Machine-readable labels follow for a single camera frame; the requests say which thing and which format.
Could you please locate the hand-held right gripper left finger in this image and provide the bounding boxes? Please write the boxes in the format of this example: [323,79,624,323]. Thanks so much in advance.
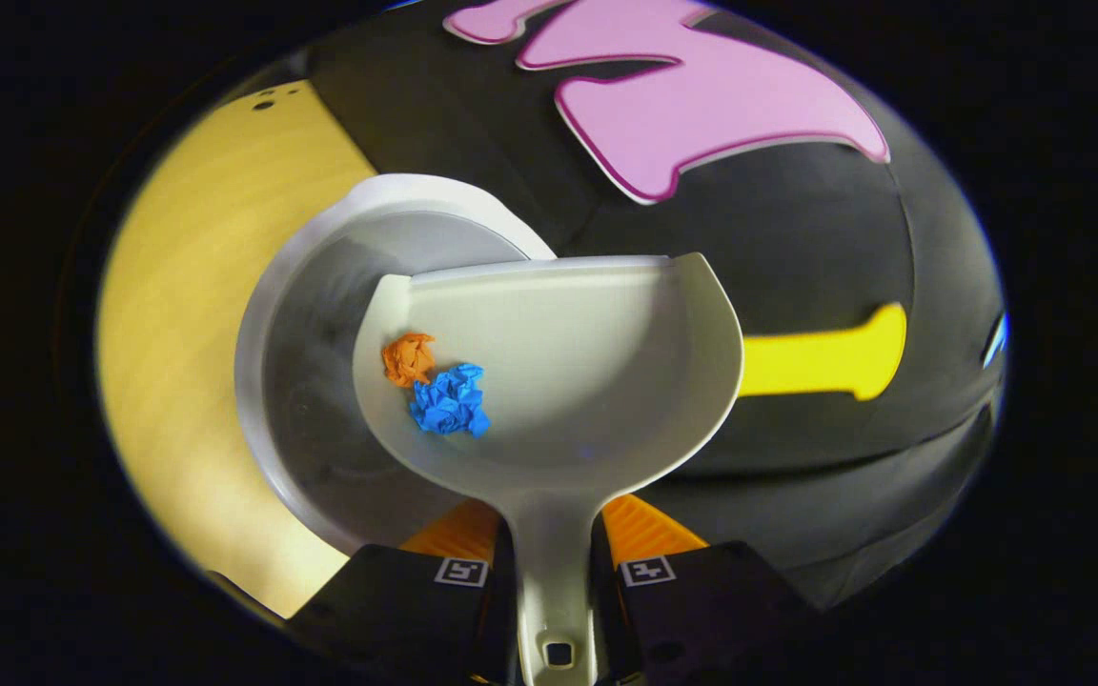
[287,497,521,686]

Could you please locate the small white dustpan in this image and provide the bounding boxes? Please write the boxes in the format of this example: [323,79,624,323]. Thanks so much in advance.
[352,252,745,686]

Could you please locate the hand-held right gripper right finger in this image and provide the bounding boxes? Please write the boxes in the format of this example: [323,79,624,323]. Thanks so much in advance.
[592,494,817,686]

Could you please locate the blue paper scrap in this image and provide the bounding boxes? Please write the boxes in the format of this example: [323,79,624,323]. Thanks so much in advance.
[408,362,491,438]

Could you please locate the white ribbed garbage bin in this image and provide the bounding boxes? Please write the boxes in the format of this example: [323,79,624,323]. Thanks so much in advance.
[234,172,558,558]

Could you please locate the orange paper scrap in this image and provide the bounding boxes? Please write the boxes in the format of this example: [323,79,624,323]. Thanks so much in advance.
[381,333,437,388]

